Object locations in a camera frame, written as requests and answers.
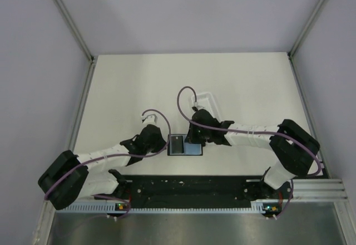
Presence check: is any black card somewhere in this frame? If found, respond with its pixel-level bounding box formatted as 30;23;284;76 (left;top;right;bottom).
170;135;184;155

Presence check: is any black leather card holder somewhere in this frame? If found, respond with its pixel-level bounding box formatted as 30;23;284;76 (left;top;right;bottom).
167;134;203;156

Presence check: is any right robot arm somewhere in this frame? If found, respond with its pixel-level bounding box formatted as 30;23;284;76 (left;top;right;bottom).
186;109;321;198

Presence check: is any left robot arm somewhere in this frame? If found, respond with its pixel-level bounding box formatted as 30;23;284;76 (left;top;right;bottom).
38;124;167;210

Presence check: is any white plastic basket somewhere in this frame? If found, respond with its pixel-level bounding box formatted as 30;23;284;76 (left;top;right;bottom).
190;92;221;121

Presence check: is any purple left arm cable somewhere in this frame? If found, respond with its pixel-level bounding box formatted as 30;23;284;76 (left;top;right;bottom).
44;109;172;219

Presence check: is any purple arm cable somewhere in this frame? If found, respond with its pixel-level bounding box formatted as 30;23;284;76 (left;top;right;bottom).
44;109;172;219
176;86;322;219

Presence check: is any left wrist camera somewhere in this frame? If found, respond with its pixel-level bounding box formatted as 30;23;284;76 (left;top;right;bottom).
141;114;157;125

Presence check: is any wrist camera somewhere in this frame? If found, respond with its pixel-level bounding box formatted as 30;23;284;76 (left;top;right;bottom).
192;103;205;112
141;114;157;125

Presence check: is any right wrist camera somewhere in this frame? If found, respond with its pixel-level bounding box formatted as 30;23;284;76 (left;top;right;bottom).
192;103;205;112

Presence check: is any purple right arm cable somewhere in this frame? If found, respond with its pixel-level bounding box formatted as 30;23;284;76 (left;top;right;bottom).
176;86;322;219

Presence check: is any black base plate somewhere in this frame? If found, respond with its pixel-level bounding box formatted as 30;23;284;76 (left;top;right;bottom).
94;174;294;209

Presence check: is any grey slotted cable duct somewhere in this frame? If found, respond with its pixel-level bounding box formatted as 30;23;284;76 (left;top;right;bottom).
66;199;281;214

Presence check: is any aluminium frame rail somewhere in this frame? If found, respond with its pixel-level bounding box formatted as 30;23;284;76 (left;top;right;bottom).
292;179;348;202

